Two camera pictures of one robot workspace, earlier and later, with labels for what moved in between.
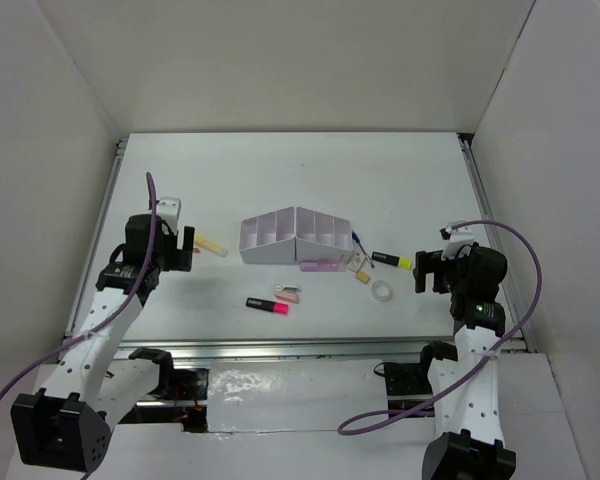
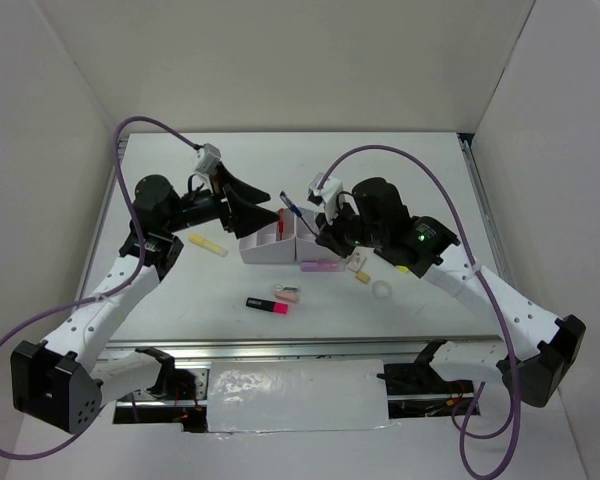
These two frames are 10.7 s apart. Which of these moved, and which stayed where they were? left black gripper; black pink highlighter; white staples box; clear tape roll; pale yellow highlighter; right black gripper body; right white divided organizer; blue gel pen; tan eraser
Moved: blue gel pen; right black gripper body; left black gripper
Stayed: right white divided organizer; white staples box; tan eraser; clear tape roll; black pink highlighter; pale yellow highlighter
